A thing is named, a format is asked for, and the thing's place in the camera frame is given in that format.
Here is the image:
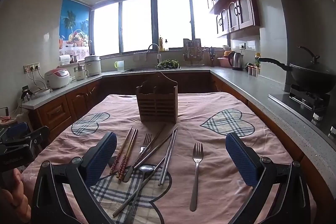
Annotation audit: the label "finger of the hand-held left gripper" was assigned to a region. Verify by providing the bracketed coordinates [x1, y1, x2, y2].
[0, 122, 29, 141]
[16, 126, 50, 153]

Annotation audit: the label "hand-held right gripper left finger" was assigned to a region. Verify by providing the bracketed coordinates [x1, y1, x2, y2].
[31, 132, 118, 224]

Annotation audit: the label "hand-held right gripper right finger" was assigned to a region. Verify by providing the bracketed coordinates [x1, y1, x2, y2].
[225, 132, 312, 224]

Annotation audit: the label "red-dotted wooden chopstick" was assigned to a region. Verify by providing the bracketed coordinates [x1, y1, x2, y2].
[110, 126, 133, 175]
[118, 128, 139, 183]

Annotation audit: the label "dark brown chopstick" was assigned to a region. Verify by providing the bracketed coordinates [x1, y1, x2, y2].
[133, 124, 167, 169]

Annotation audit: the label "wooden utensil holder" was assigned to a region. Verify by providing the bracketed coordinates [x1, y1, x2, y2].
[136, 72, 179, 124]

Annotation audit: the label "person's left hand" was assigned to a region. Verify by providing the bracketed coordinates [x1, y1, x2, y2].
[0, 168, 31, 224]

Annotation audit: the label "small black device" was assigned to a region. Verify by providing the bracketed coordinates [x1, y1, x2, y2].
[21, 86, 33, 102]

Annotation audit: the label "steel spoon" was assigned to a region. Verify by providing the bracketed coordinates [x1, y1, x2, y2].
[123, 165, 155, 224]

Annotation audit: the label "small steel fork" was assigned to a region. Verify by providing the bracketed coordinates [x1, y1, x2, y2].
[123, 133, 153, 183]

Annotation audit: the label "large steel fork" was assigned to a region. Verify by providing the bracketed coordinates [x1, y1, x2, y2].
[189, 143, 204, 212]

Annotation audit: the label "wooden lower cabinets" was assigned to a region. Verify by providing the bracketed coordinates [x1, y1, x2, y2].
[22, 72, 327, 203]

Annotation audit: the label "steel chopstick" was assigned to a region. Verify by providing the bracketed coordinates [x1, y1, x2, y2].
[157, 127, 177, 186]
[161, 127, 179, 185]
[134, 130, 175, 169]

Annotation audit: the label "white and red rice cooker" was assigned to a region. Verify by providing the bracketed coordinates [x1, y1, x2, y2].
[44, 69, 71, 89]

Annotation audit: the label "pink heart-print tablecloth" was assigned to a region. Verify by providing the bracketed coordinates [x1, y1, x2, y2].
[21, 91, 315, 224]

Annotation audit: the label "small white electric pot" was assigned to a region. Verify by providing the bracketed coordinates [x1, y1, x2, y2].
[73, 64, 88, 81]

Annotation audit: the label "gas stove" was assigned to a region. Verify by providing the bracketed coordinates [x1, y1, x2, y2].
[268, 84, 336, 135]

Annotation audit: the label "row of spice jars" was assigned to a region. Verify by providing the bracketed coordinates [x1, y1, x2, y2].
[248, 64, 260, 77]

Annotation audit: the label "white steamer pot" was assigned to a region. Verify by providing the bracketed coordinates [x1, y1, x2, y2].
[84, 55, 102, 76]

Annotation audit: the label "steel kitchen sink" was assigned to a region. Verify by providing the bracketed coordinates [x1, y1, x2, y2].
[121, 67, 182, 73]

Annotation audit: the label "steel electric kettle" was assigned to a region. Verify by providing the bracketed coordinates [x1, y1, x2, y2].
[227, 51, 244, 71]

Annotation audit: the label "pink plastic basin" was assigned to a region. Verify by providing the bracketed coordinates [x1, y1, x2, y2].
[217, 55, 233, 68]

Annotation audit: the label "knife block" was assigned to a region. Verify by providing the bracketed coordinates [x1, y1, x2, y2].
[208, 47, 217, 67]

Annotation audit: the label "black wok with lid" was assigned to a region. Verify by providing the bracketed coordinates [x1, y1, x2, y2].
[259, 46, 336, 94]

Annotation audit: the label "basket of green vegetables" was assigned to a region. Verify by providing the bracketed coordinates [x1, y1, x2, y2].
[157, 59, 181, 69]

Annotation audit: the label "steel kitchen faucet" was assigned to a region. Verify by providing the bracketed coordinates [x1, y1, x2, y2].
[147, 43, 161, 64]

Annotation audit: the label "palm and fruit poster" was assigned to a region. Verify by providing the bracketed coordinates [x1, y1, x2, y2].
[59, 0, 91, 56]

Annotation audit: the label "kitchen window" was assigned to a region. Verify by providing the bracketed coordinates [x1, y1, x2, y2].
[89, 0, 231, 56]

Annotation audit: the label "wall outlet strip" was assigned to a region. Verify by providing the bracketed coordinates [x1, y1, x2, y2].
[24, 63, 41, 73]

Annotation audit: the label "wire dish rack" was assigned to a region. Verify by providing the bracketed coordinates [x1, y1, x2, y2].
[182, 38, 205, 67]

